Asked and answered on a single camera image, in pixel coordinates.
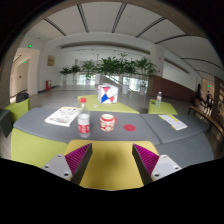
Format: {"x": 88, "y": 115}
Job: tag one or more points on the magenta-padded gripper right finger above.
{"x": 163, "y": 166}

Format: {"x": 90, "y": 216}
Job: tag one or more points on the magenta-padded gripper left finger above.
{"x": 60, "y": 166}

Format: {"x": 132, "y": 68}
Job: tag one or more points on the red-capped clear water bottle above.
{"x": 83, "y": 123}

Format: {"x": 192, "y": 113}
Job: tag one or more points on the small clear water bottle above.
{"x": 158, "y": 100}

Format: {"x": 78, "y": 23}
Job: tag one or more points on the yellow and white booklet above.
{"x": 173, "y": 122}

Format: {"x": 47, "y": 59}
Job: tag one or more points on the white printed magazine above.
{"x": 62, "y": 116}

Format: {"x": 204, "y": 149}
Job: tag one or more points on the flat round red coaster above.
{"x": 129, "y": 127}

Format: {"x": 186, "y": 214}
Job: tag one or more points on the red and white mug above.
{"x": 107, "y": 123}

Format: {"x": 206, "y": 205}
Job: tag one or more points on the wooden bench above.
{"x": 206, "y": 118}

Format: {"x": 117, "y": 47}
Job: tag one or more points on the dark grey seat block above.
{"x": 5, "y": 122}

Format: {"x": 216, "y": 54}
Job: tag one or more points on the lime green seat block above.
{"x": 18, "y": 110}

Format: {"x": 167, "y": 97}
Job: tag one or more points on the black bag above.
{"x": 22, "y": 97}

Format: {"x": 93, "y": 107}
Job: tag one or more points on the person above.
{"x": 199, "y": 92}
{"x": 209, "y": 101}

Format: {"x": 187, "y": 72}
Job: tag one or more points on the red fire extinguisher box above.
{"x": 48, "y": 85}

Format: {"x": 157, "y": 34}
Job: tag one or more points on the white red blue cube box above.
{"x": 107, "y": 94}

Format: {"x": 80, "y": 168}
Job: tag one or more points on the row of green potted plants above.
{"x": 110, "y": 66}

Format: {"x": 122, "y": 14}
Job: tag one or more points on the brown wall plaque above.
{"x": 51, "y": 60}

